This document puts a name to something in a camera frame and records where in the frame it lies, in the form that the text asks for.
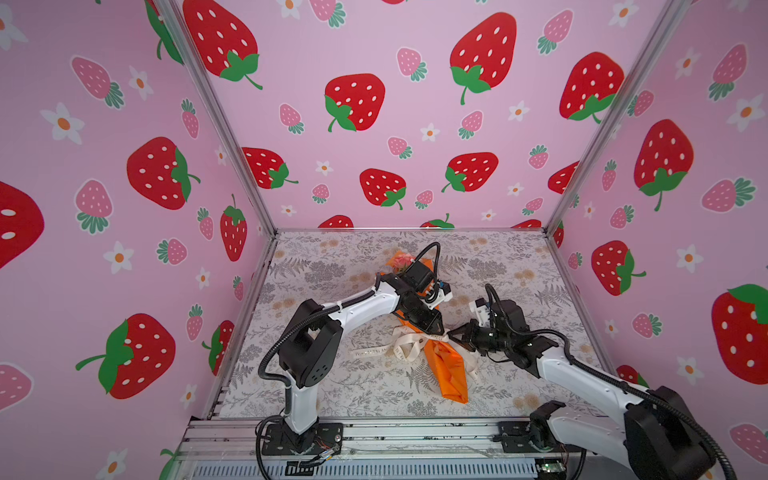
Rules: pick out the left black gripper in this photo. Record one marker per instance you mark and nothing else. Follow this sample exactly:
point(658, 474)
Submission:
point(434, 319)

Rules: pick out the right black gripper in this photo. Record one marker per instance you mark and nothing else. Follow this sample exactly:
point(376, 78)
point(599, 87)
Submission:
point(467, 336)

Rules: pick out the orange wrapping paper sheet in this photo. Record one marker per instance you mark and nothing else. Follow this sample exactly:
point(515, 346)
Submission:
point(446, 364)

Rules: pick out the cream ribbon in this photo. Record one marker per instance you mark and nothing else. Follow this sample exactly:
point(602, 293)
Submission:
point(471, 362)

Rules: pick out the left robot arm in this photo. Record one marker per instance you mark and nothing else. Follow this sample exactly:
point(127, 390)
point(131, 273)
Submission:
point(305, 352)

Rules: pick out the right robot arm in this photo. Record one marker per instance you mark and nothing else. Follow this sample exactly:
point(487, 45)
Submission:
point(650, 431)

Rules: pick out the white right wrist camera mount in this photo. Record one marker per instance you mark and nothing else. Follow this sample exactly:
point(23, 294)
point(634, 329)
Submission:
point(481, 312)

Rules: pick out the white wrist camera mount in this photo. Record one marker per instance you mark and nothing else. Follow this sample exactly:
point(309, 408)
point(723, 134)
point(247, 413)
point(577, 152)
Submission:
point(481, 312)
point(444, 294)

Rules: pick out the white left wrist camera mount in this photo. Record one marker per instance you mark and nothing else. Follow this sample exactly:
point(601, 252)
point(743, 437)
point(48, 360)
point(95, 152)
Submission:
point(444, 294)

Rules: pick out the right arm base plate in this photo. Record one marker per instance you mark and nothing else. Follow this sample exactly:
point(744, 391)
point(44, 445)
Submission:
point(518, 437)

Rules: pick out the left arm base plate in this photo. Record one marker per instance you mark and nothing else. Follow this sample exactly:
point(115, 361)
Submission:
point(280, 440)

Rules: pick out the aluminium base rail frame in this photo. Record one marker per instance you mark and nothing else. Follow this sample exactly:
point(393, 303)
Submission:
point(399, 448)

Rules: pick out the left vertical aluminium post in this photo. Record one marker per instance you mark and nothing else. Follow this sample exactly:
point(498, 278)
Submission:
point(199, 75)

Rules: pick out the vertical aluminium post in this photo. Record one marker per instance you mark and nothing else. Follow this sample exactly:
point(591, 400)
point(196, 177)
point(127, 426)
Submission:
point(199, 75)
point(659, 36)

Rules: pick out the right vertical aluminium post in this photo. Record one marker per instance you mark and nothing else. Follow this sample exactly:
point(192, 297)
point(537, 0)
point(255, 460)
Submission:
point(659, 36)

